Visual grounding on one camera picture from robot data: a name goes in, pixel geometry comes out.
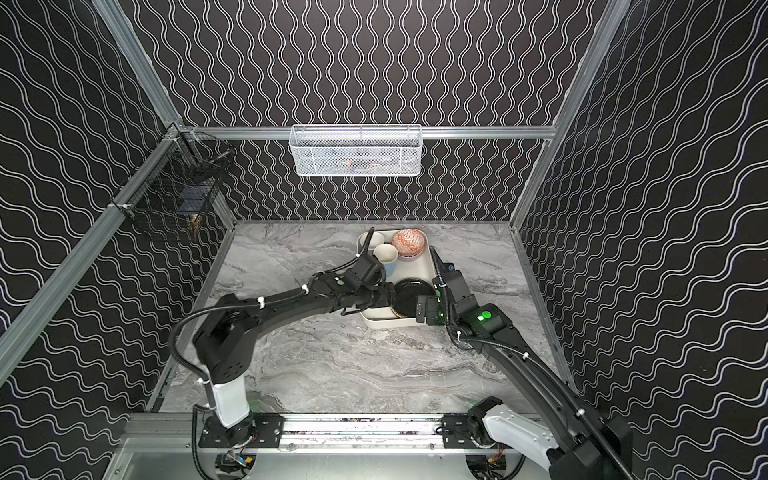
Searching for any light blue mug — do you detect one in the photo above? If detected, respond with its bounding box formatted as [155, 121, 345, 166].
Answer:
[373, 243, 399, 278]

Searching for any lavender mug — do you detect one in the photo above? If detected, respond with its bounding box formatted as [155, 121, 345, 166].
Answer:
[358, 231, 386, 251]

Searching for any black plate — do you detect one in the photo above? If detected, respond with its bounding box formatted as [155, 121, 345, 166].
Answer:
[392, 278, 435, 318]

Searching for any orange patterned bowl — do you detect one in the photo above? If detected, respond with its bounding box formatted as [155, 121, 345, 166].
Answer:
[391, 229, 427, 251]

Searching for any lavender bowl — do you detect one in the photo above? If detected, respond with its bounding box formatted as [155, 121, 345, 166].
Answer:
[398, 249, 424, 262]

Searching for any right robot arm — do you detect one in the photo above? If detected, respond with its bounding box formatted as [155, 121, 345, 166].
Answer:
[416, 295, 633, 479]

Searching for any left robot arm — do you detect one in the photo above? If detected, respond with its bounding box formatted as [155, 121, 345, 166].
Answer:
[169, 272, 395, 429]

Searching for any white plastic bin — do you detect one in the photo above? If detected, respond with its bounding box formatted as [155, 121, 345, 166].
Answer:
[361, 228, 436, 329]

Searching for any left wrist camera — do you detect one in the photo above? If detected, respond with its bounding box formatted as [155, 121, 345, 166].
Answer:
[342, 254, 386, 288]

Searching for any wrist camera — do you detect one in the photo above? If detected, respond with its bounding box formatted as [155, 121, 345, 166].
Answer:
[342, 254, 386, 288]
[435, 269, 477, 309]

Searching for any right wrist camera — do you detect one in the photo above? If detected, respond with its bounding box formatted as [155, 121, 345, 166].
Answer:
[435, 269, 477, 309]

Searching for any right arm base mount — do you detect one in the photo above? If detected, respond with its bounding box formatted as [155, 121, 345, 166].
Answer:
[435, 413, 499, 449]

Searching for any white wire mesh basket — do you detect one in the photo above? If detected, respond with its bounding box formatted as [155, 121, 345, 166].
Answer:
[289, 124, 424, 177]

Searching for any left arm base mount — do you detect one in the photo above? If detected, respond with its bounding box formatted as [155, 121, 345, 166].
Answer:
[198, 413, 285, 449]

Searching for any black wire basket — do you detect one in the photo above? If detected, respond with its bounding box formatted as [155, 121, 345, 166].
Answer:
[117, 123, 236, 244]

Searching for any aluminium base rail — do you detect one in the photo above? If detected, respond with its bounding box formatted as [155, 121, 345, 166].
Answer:
[119, 411, 604, 454]

